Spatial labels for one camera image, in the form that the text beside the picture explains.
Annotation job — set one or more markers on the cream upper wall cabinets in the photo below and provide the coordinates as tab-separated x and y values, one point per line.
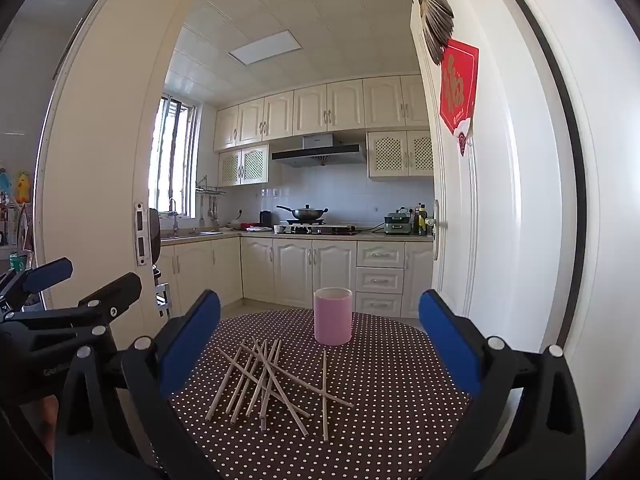
325	107

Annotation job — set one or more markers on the cream lattice door cabinet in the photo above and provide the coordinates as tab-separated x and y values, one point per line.
245	165
400	152

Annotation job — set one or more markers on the dark brown rice cooker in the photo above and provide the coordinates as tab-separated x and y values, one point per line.
154	240

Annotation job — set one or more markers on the kitchen window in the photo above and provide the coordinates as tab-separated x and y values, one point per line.
172	160

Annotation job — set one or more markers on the green electric pot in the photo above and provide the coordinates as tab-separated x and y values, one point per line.
397	225

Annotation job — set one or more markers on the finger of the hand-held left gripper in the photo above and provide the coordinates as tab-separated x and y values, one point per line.
47	277
117	292

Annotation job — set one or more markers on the white door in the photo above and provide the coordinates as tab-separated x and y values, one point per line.
500	185

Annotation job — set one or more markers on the pink cup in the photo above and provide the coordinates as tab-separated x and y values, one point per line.
332	320

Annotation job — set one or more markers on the red paper door decoration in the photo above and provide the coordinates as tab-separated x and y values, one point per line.
457	85

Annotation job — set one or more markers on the ceiling light panel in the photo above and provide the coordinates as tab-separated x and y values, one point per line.
265	47

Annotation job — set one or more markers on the metal storage rack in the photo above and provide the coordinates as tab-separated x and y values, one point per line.
162	295

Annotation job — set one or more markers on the yellow plush toy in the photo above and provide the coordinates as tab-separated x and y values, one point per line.
23	187

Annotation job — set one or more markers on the green mug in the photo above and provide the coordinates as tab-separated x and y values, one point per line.
18	263

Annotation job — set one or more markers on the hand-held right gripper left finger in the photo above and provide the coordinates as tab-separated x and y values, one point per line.
192	340

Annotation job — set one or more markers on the wall utensil rack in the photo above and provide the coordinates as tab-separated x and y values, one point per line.
210	191

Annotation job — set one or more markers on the pile of chopsticks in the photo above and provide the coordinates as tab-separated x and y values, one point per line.
325	394

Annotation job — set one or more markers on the cream lower kitchen cabinets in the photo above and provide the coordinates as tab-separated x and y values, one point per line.
292	270

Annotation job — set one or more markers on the green oil bottle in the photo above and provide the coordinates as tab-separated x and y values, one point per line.
422	222

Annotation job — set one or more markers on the hanging feather fan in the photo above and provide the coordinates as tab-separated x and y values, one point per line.
437	20

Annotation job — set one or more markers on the black wok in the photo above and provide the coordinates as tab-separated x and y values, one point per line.
306	214

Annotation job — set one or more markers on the metal sink faucet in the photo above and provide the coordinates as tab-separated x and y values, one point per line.
175	222

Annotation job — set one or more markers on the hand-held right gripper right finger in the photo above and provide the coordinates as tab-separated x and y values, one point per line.
447	340

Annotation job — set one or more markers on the black kettle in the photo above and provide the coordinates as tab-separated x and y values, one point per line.
265	218

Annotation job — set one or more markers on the range hood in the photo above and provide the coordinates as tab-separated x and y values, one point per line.
320	152

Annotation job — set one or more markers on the gas stove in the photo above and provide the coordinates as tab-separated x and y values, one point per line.
320	230

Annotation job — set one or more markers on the metal door strike plate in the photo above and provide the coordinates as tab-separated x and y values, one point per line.
141	235

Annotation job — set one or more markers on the red container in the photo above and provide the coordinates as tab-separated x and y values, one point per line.
248	226

